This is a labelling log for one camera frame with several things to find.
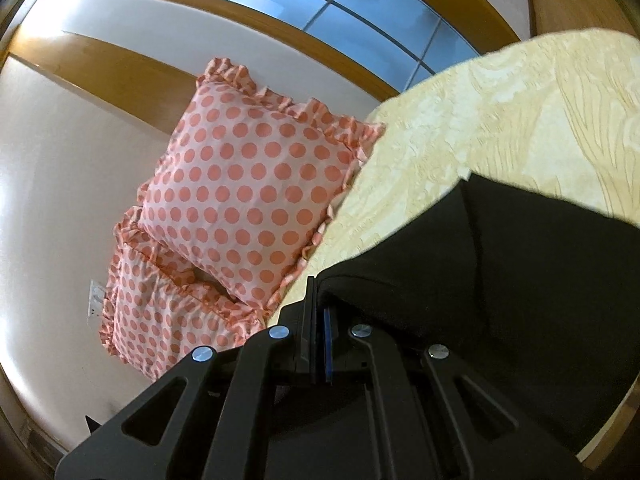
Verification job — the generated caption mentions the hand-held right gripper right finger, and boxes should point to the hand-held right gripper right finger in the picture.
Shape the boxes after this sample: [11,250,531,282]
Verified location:
[323,308,586,480]

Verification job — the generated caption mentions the pink polka dot pillow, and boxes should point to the pink polka dot pillow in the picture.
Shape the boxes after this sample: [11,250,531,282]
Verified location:
[99,205,267,381]
[136,58,387,317]

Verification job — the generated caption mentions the yellow patterned bedsheet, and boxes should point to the yellow patterned bedsheet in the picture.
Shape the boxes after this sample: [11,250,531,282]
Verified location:
[265,27,640,327]

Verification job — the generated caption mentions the wooden framed window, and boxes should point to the wooden framed window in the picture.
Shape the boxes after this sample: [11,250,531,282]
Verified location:
[80,0,523,101]

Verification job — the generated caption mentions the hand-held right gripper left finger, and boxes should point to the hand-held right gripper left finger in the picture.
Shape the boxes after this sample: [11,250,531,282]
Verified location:
[55,276,321,480]

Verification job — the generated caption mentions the black pants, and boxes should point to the black pants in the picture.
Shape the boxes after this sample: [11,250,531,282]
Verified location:
[317,172,640,456]

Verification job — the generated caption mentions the wooden bed frame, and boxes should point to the wooden bed frame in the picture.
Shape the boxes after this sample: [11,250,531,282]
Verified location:
[576,375,640,467]

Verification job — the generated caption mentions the white wall socket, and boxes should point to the white wall socket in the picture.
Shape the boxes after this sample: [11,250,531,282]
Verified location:
[88,280,108,318]

